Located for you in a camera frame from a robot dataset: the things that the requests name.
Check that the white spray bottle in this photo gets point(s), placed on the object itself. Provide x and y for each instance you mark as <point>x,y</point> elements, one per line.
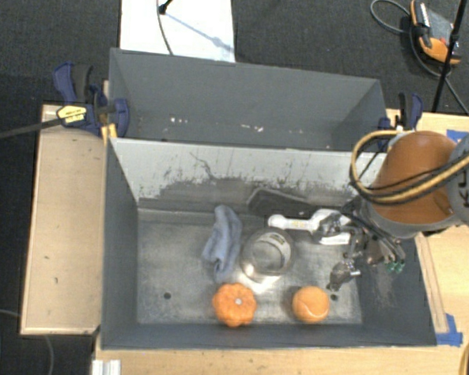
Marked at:
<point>295,223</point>

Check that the grey metal bin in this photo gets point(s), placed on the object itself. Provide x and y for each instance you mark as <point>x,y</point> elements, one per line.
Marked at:
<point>182,259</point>

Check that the clear glass cup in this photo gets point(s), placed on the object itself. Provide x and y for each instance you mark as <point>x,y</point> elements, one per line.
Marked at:
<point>268,256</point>

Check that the blue cloth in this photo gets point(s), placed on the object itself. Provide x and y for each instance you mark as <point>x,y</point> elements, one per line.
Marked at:
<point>224,241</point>

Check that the orange toy pumpkin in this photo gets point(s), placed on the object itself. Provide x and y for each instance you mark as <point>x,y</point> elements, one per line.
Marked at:
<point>234,305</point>

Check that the pale wood board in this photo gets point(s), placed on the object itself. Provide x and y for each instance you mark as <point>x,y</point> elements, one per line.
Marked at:
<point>67,228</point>

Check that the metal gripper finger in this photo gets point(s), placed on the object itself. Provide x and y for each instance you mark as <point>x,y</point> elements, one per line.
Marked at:
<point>354,272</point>
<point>338,278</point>

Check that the orange ball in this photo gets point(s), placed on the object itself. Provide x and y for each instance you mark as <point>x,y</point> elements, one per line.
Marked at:
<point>310,304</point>

